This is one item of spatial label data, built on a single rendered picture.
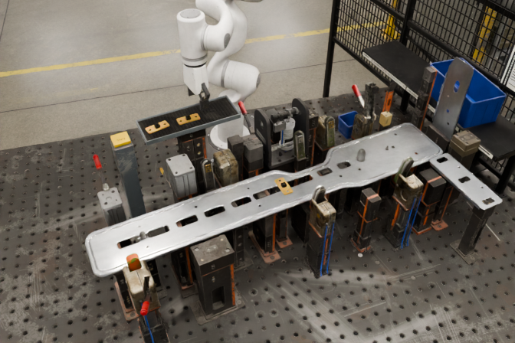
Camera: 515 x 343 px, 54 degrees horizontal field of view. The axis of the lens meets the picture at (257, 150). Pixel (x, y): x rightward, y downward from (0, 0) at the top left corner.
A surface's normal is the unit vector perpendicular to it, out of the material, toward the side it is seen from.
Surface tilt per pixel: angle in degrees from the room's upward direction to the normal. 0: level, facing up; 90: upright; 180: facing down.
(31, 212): 0
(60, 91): 0
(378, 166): 0
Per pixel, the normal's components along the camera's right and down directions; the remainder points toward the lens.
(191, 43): -0.13, 0.68
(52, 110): 0.00, -0.75
